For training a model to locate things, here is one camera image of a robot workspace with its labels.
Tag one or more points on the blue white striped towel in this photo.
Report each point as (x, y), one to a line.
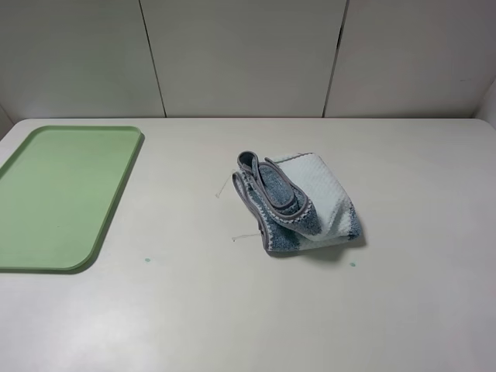
(297, 201)

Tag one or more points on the green plastic tray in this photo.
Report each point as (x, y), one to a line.
(59, 191)

